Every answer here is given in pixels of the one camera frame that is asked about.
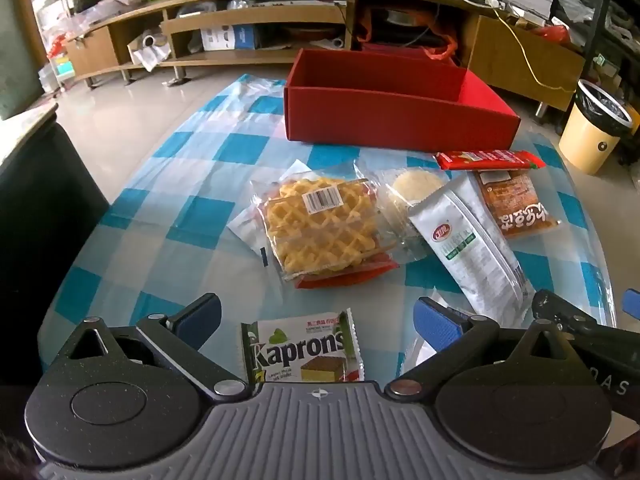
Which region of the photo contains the cluttered white shelf rack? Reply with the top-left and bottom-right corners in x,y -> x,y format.
30,0 -> 126,91

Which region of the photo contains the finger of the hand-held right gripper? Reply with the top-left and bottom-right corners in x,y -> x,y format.
621,289 -> 640,323
531,289 -> 616,343

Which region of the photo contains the brown bread packet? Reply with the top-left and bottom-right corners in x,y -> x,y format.
472,169 -> 562,239

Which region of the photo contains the long red packet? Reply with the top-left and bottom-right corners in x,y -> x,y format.
433,150 -> 547,171

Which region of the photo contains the orange plastic bag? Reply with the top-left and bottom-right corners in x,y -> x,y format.
356,6 -> 460,59

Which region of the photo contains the wooden television stand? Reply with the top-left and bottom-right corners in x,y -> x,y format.
64,0 -> 587,112

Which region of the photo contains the black chair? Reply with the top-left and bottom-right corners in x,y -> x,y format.
0,105 -> 112,386

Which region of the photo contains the yellow cable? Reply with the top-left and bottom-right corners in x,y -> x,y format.
450,0 -> 581,93

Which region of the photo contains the crumpled white packaging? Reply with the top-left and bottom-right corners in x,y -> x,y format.
127,30 -> 173,72

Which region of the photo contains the red cardboard box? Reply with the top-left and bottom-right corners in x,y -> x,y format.
283,48 -> 522,152

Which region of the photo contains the red plastic bag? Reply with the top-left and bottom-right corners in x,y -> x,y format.
531,24 -> 572,47

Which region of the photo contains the blue white checkered tablecloth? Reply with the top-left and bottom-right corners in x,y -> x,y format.
42,74 -> 621,391

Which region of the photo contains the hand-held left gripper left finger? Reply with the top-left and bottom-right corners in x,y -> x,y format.
44,294 -> 251,402

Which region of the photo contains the yellow waffle packet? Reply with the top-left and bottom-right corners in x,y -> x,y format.
252,172 -> 401,281

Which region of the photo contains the blue white carton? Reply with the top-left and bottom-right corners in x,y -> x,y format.
201,25 -> 262,52

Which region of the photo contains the green wafer packet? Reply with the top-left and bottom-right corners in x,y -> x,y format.
241,308 -> 365,386

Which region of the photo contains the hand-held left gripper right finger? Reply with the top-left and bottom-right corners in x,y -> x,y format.
384,296 -> 593,402

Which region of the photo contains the black shelf rack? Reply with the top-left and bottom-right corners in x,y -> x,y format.
547,0 -> 640,126

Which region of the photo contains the long white green packet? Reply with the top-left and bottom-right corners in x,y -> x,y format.
408,175 -> 537,322

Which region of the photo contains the yellow trash bin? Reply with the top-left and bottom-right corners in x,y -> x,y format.
558,79 -> 635,177

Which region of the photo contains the round white cake packet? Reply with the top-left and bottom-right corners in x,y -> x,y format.
372,165 -> 451,261

